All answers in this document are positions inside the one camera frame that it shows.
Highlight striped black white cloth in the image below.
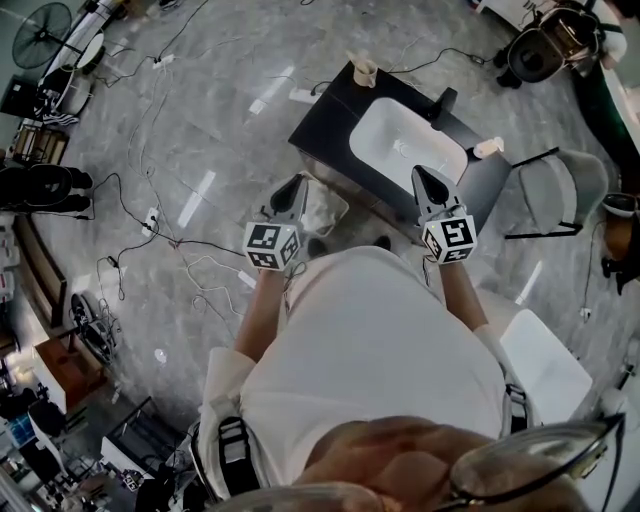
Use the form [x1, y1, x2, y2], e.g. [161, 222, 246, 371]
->
[33, 88, 82, 129]

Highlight person's right forearm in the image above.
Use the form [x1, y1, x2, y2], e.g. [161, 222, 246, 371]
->
[433, 255, 489, 332]

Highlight wooden shelf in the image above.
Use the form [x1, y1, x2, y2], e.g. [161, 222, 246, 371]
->
[13, 213, 69, 329]

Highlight black faucet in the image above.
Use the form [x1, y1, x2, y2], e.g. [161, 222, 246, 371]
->
[428, 87, 459, 127]

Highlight black wheeled device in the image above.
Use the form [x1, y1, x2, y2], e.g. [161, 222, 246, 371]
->
[68, 291, 123, 354]

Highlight brown wooden stool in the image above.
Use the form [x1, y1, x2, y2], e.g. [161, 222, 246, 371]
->
[598, 192, 640, 297]

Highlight white towel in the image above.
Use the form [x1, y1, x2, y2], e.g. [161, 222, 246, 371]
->
[304, 192, 342, 230]

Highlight black metal rack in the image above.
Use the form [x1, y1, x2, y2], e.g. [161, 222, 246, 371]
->
[101, 396, 187, 482]

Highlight person's eyeglasses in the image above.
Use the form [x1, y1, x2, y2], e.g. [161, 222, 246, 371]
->
[207, 413, 627, 512]

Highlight white round table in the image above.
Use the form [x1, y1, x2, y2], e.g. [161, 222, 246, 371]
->
[38, 0, 107, 117]

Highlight black floor fan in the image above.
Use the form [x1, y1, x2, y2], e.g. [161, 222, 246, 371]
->
[11, 1, 74, 70]

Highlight person's white shirt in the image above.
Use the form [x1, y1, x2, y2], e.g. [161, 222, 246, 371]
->
[198, 244, 512, 501]

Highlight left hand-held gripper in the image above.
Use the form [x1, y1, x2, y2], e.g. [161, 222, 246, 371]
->
[243, 173, 310, 273]

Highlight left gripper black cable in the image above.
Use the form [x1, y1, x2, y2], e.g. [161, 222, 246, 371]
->
[282, 259, 308, 314]

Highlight brown wooden table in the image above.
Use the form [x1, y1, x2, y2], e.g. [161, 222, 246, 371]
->
[31, 333, 109, 415]

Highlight white sink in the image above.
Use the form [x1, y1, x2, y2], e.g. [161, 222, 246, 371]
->
[348, 97, 469, 195]

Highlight black round machine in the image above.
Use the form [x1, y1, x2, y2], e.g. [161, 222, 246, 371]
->
[493, 0, 604, 90]

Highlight white plastic basket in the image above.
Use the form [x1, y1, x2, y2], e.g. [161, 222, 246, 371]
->
[298, 178, 351, 239]

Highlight person's face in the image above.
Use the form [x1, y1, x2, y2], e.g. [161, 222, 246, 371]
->
[294, 415, 566, 512]

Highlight white floor cable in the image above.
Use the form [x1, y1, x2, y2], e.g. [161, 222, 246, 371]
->
[185, 253, 261, 324]

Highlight beige cup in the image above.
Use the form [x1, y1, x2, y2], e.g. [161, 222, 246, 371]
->
[347, 49, 379, 87]

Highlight black grey harness strap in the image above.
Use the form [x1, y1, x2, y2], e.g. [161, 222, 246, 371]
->
[504, 382, 532, 436]
[218, 417, 262, 497]

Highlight grey folding chair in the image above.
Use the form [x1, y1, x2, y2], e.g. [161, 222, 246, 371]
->
[503, 146, 611, 242]

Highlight black vanity cabinet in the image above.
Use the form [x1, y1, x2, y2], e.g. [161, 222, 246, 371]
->
[288, 62, 512, 246]

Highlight white green counter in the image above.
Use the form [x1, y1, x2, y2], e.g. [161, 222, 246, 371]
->
[597, 19, 640, 169]

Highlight white chair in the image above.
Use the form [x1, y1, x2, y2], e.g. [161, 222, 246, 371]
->
[498, 308, 594, 427]

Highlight person's left forearm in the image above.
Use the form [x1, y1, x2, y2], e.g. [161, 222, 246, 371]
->
[233, 267, 294, 367]

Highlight long black floor cable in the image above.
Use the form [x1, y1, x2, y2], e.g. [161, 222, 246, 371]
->
[74, 171, 251, 302]

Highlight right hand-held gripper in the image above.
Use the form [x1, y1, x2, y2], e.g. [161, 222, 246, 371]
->
[410, 165, 479, 266]

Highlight white soap dispenser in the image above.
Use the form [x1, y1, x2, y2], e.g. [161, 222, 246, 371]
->
[466, 136, 506, 162]

